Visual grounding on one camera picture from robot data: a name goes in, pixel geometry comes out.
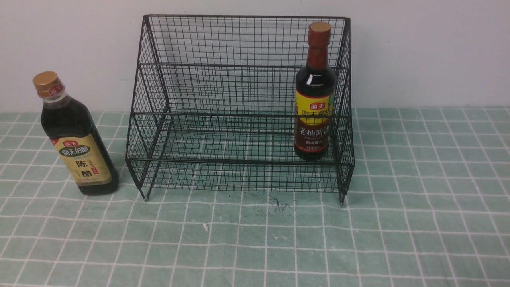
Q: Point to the dark soy sauce bottle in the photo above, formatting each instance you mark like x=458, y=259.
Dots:
x=314, y=96

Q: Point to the black wire mesh rack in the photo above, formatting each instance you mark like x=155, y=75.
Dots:
x=214, y=106

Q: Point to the vinegar bottle gold cap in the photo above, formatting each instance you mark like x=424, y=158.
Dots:
x=71, y=129

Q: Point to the green checkered tablecloth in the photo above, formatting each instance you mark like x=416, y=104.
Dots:
x=428, y=206

